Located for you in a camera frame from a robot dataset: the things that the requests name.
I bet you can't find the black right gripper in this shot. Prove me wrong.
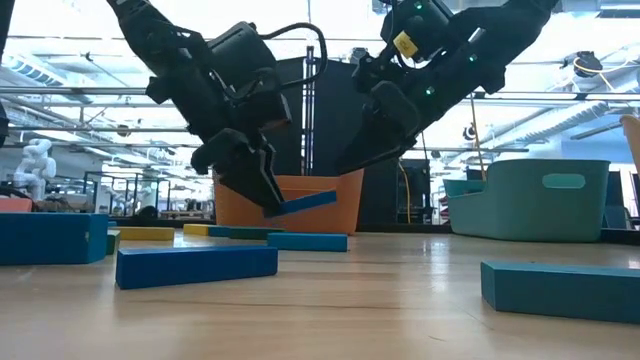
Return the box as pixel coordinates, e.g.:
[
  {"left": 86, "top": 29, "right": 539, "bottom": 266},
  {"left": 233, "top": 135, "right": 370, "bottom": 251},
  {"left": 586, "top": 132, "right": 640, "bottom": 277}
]
[{"left": 335, "top": 34, "right": 501, "bottom": 176}]

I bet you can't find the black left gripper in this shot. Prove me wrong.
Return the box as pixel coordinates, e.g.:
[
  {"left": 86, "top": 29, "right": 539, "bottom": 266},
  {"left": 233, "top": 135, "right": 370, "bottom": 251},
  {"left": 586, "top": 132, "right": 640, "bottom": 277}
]
[{"left": 190, "top": 67, "right": 294, "bottom": 217}]

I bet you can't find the green wooden block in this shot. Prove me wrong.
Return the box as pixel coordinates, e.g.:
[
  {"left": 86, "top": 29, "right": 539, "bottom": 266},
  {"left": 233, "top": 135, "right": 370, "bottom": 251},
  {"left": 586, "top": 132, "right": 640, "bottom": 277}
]
[
  {"left": 105, "top": 229, "right": 122, "bottom": 257},
  {"left": 228, "top": 226, "right": 287, "bottom": 241}
]

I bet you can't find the orange plastic bin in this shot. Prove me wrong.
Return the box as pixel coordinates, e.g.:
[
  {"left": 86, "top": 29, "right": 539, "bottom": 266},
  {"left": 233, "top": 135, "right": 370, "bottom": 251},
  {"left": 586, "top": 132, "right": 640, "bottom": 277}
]
[{"left": 213, "top": 168, "right": 365, "bottom": 236}]

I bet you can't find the black equipment cabinet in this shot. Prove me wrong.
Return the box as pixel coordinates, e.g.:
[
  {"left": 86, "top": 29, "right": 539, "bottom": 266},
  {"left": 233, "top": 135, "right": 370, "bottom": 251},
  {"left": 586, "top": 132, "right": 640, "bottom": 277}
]
[{"left": 398, "top": 158, "right": 432, "bottom": 226}]

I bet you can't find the teal plastic bin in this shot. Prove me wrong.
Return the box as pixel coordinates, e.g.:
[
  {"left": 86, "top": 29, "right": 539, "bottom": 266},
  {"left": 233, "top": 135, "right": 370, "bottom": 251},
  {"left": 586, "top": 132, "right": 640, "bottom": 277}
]
[{"left": 442, "top": 158, "right": 612, "bottom": 244}]

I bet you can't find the white humanoid robot figure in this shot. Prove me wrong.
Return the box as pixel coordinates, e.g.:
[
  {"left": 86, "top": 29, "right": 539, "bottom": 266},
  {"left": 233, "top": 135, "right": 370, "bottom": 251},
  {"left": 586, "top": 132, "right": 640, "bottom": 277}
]
[{"left": 12, "top": 138, "right": 58, "bottom": 202}]

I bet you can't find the teal wooden block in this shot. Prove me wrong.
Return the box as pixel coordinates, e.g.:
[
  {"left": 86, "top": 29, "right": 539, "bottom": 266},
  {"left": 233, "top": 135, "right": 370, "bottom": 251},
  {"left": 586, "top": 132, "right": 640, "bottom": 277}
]
[{"left": 480, "top": 261, "right": 640, "bottom": 325}]

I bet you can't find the short yellow cable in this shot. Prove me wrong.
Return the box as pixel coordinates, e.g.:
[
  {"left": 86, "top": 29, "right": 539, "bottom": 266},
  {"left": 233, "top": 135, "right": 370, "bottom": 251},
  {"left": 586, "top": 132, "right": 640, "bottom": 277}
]
[{"left": 398, "top": 162, "right": 412, "bottom": 225}]

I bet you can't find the yellow cable label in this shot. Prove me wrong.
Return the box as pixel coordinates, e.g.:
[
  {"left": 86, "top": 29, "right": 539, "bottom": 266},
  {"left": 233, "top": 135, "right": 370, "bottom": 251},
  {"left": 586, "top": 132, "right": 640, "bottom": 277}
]
[{"left": 392, "top": 30, "right": 419, "bottom": 59}]

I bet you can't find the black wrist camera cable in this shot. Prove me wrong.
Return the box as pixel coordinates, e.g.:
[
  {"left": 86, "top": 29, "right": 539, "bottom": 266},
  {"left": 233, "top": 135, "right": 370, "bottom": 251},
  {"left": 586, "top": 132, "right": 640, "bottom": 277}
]
[{"left": 259, "top": 21, "right": 330, "bottom": 92}]

